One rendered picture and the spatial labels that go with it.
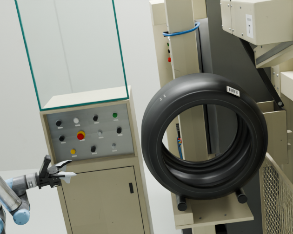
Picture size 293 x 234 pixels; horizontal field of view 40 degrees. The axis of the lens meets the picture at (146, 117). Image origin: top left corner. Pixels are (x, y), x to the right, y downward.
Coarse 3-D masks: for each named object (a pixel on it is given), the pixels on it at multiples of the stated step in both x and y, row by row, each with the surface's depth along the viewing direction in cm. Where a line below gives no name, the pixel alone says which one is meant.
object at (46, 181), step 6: (48, 168) 206; (54, 168) 206; (36, 174) 201; (48, 174) 202; (36, 180) 200; (42, 180) 203; (48, 180) 204; (54, 180) 203; (60, 180) 204; (42, 186) 206; (54, 186) 204
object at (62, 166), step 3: (60, 162) 211; (63, 162) 211; (66, 162) 211; (69, 162) 213; (57, 165) 209; (60, 165) 208; (63, 165) 211; (66, 165) 213; (60, 168) 209; (63, 168) 212; (66, 168) 214; (63, 171) 213
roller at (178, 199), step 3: (177, 195) 193; (177, 198) 191; (180, 198) 189; (183, 198) 189; (177, 201) 188; (180, 201) 186; (183, 201) 186; (177, 204) 187; (180, 204) 185; (183, 204) 185; (177, 207) 186; (180, 207) 185; (183, 207) 185; (186, 207) 186; (180, 210) 186; (183, 210) 186
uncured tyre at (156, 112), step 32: (160, 96) 180; (192, 96) 170; (224, 96) 170; (160, 128) 174; (256, 128) 174; (160, 160) 178; (224, 160) 208; (256, 160) 179; (192, 192) 183; (224, 192) 184
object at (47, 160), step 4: (48, 156) 200; (44, 160) 200; (48, 160) 199; (44, 164) 199; (48, 164) 200; (40, 168) 204; (44, 168) 200; (40, 172) 201; (44, 172) 201; (40, 176) 201
